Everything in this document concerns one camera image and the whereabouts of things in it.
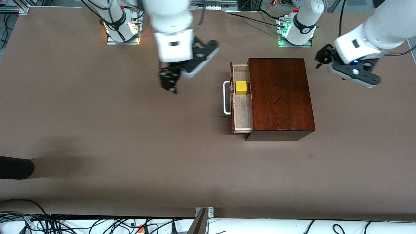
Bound yellow cube block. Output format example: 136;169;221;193
235;81;248;96

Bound dark brown wooden cabinet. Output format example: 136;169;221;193
244;58;316;142

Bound copper coloured parts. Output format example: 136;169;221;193
268;0;293;8

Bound silver metal strip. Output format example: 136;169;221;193
190;0;238;9

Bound brown table mat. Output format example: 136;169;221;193
0;6;416;222

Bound grey diagonal bar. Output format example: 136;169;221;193
188;208;208;234

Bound white bench surface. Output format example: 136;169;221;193
0;214;416;234

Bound black ribbed cylinder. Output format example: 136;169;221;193
0;156;35;180

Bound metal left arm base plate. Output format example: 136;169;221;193
279;18;313;48

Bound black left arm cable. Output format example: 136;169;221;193
338;0;347;37

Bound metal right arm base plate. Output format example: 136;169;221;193
107;16;141;45

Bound black cable on table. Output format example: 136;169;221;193
258;9;283;20
226;12;288;29

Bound silver metal bracket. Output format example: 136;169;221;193
195;207;214;218

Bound aluminium frame profile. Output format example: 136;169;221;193
0;0;44;14

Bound black looped cable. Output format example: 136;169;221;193
0;199;48;216

